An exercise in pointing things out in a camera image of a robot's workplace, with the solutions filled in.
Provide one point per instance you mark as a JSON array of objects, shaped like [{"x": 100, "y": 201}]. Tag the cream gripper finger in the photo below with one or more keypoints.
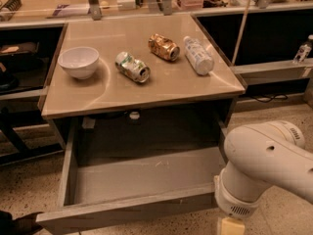
[{"x": 230, "y": 226}]

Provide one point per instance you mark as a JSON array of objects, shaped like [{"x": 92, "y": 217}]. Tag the grey top drawer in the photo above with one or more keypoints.
[{"x": 118, "y": 172}]

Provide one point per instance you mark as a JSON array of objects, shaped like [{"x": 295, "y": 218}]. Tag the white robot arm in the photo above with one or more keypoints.
[{"x": 260, "y": 156}]

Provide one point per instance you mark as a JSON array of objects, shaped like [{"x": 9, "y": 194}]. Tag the grey drawer cabinet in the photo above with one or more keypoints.
[{"x": 109, "y": 90}]

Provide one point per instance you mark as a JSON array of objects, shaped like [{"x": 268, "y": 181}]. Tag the clear plastic water bottle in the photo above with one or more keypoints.
[{"x": 200, "y": 60}]

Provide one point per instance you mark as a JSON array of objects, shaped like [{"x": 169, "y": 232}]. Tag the crushed gold soda can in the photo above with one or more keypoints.
[{"x": 163, "y": 47}]

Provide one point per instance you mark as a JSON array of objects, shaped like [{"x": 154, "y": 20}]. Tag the small bottle on shelf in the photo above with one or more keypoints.
[{"x": 304, "y": 50}]

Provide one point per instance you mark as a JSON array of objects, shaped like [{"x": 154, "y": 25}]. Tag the crushed green soda can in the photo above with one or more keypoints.
[{"x": 131, "y": 67}]

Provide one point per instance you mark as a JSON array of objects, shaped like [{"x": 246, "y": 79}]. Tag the white bowl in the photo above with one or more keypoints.
[{"x": 79, "y": 62}]

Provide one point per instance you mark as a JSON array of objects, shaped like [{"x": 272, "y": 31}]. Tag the long wooden counter shelf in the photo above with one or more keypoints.
[{"x": 49, "y": 10}]

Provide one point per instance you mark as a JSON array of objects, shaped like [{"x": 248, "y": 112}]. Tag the black coil spring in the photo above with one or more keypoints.
[{"x": 9, "y": 9}]

